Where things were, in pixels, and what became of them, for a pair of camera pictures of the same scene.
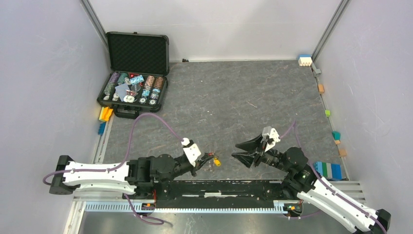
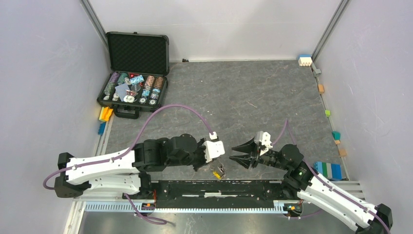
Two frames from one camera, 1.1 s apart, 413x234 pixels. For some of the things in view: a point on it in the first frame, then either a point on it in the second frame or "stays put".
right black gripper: x=247 y=158 stays put
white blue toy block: x=305 y=60 stays put
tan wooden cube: x=342 y=152 stays put
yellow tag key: x=217 y=162 -> x=216 y=175
